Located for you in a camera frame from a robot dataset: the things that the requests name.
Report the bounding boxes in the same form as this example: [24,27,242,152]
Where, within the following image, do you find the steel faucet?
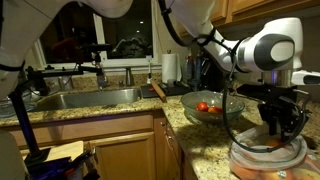
[95,71,110,90]

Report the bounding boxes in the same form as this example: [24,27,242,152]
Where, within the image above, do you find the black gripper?
[258,95,305,143]

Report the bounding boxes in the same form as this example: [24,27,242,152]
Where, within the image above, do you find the black coffee maker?
[199,54,232,93]

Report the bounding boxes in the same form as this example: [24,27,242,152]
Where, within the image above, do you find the clear plastic produce bag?
[228,125,320,180]

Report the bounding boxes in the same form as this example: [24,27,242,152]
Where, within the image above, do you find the steel soap dispenser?
[123,65,136,88]

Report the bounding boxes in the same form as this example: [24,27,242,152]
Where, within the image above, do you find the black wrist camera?
[236,83,299,102]

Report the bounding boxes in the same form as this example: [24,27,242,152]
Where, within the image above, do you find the black stereo camera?
[79,43,113,54]

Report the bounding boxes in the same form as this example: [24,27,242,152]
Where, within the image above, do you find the red tomato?
[195,101,210,113]

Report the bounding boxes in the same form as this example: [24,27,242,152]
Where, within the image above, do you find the black camera stand pole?
[8,84,101,180]

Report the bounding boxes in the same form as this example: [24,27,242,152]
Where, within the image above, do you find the wooden upper cabinet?
[174,0,320,36]

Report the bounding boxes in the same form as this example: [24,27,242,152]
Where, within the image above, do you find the steel sink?
[31,87,143,113]

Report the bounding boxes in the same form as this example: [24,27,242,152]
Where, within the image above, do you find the clear glass bowl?
[180,90,246,124]

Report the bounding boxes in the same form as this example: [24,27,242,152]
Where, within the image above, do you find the clear spray bottle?
[182,53,194,83]

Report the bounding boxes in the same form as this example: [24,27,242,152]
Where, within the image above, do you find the pale orange fruit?
[231,162,269,180]

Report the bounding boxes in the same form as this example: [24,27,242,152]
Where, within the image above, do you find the white standing unit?
[0,129,28,180]

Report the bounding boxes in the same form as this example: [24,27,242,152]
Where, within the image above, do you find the wooden base cabinet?
[0,109,201,180]

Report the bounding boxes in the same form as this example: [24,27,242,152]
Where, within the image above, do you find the black cutting board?
[140,83,193,99]

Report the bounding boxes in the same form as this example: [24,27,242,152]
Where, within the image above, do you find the orange fruit with sticker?
[207,105,224,115]

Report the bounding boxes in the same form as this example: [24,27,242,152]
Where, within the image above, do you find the white dish brush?
[146,54,154,85]

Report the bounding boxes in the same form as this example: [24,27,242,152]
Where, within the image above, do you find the light wooden board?
[19,140,84,163]

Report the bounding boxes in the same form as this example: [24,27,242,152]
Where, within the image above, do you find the white paper towel roll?
[161,52,183,84]

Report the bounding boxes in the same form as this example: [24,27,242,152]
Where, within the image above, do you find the clear glass dish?
[0,94,36,119]

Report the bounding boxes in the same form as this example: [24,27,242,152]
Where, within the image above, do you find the yellowish orange fruit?
[289,165,320,180]

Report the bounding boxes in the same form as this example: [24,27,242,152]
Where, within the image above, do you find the wooden handled utensil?
[149,79,168,103]

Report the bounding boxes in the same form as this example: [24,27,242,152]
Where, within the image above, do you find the dark blue bottle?
[192,54,204,90]

